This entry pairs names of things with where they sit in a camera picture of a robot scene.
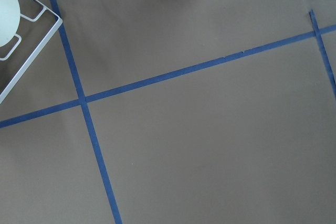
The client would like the white wire cup rack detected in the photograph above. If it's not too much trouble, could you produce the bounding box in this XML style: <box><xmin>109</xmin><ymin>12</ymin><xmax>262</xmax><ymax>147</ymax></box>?
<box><xmin>1</xmin><ymin>0</ymin><xmax>62</xmax><ymax>101</ymax></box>

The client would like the mint green cup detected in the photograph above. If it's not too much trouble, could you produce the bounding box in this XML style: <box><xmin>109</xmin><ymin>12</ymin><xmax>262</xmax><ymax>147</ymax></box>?
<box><xmin>0</xmin><ymin>0</ymin><xmax>20</xmax><ymax>47</ymax></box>

